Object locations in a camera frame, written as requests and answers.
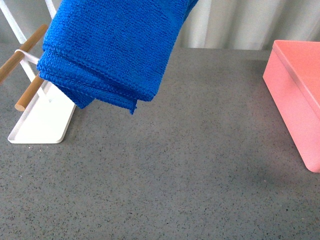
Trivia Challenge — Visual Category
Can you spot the white towel rack stand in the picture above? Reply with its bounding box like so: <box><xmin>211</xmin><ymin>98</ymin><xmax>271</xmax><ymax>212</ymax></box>
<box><xmin>0</xmin><ymin>24</ymin><xmax>77</xmax><ymax>145</ymax></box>

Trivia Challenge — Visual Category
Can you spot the pink plastic storage box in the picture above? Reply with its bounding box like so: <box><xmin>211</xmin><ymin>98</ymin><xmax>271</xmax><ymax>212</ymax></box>
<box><xmin>263</xmin><ymin>40</ymin><xmax>320</xmax><ymax>173</ymax></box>

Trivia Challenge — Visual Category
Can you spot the blue microfiber cloth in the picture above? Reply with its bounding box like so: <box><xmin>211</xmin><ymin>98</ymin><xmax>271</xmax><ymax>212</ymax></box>
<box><xmin>37</xmin><ymin>0</ymin><xmax>196</xmax><ymax>113</ymax></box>

